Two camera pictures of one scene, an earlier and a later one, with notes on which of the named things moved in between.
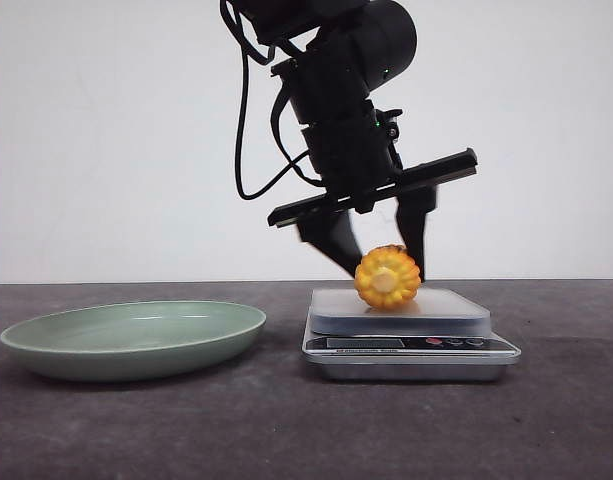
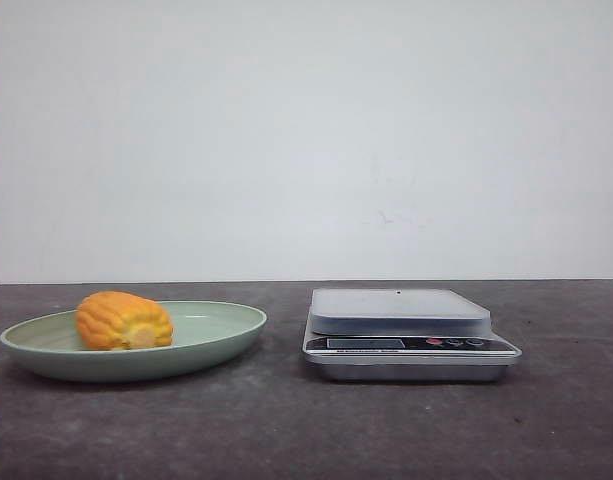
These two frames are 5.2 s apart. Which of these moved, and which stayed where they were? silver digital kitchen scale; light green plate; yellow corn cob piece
Moved: yellow corn cob piece
Stayed: light green plate; silver digital kitchen scale
